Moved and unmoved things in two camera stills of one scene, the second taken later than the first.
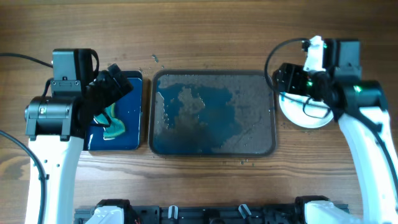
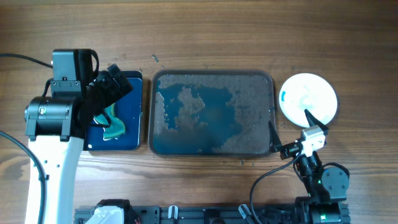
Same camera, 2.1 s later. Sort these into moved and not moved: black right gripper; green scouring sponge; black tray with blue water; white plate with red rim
Moved: black right gripper
Not moved: white plate with red rim; green scouring sponge; black tray with blue water
